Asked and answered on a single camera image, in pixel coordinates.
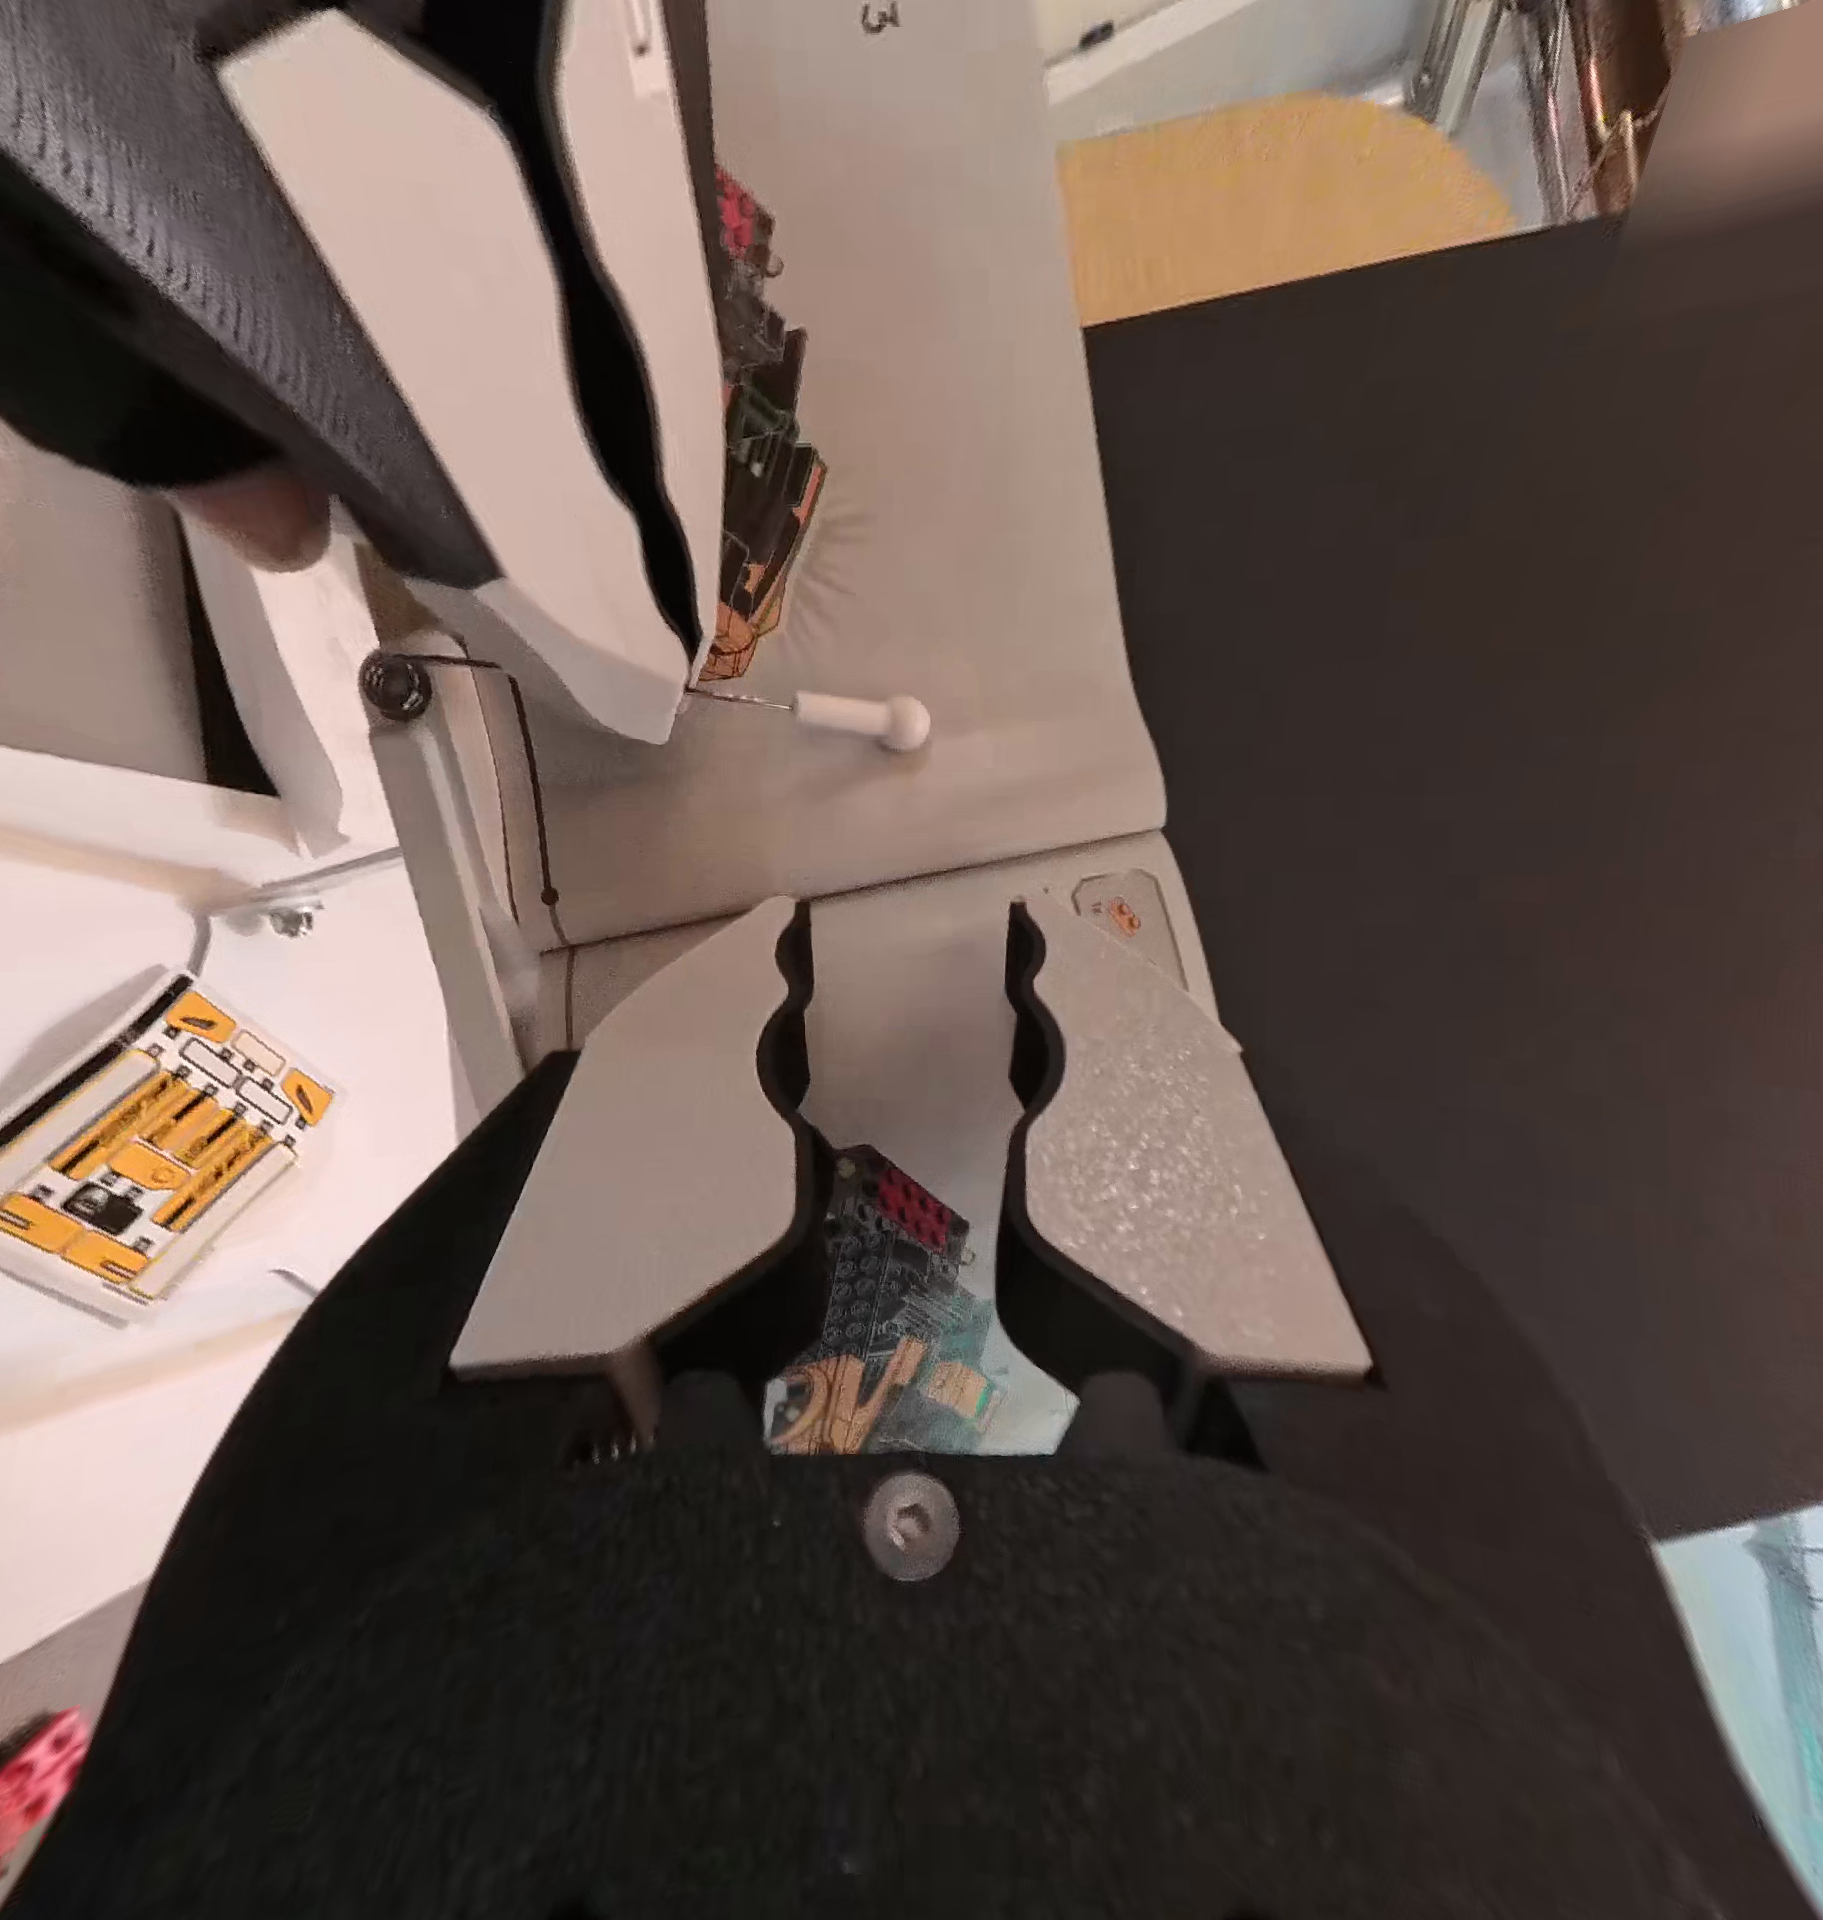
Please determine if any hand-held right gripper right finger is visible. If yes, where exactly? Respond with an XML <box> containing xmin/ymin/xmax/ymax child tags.
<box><xmin>999</xmin><ymin>901</ymin><xmax>1373</xmax><ymax>1382</ymax></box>

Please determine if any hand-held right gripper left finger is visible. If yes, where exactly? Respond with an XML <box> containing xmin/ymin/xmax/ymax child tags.
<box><xmin>447</xmin><ymin>898</ymin><xmax>823</xmax><ymax>1382</ymax></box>

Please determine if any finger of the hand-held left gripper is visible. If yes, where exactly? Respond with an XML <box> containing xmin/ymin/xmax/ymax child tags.
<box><xmin>542</xmin><ymin>0</ymin><xmax>737</xmax><ymax>669</ymax></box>
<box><xmin>219</xmin><ymin>7</ymin><xmax>700</xmax><ymax>746</ymax></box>

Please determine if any lego instruction booklet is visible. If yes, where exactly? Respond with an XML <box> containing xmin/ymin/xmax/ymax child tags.
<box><xmin>497</xmin><ymin>0</ymin><xmax>1248</xmax><ymax>1460</ymax></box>

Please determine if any white and wooden book stand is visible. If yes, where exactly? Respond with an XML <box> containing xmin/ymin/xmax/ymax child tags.
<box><xmin>0</xmin><ymin>91</ymin><xmax>1823</xmax><ymax>1688</ymax></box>

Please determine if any orange and black lego car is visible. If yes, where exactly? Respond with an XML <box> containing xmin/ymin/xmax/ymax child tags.
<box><xmin>0</xmin><ymin>1708</ymin><xmax>92</xmax><ymax>1890</ymax></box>

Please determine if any person's left hand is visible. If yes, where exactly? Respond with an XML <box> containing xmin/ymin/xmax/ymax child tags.
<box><xmin>182</xmin><ymin>463</ymin><xmax>333</xmax><ymax>577</ymax></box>

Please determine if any orange sticker sheet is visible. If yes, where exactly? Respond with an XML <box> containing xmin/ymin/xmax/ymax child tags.
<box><xmin>0</xmin><ymin>971</ymin><xmax>336</xmax><ymax>1325</ymax></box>

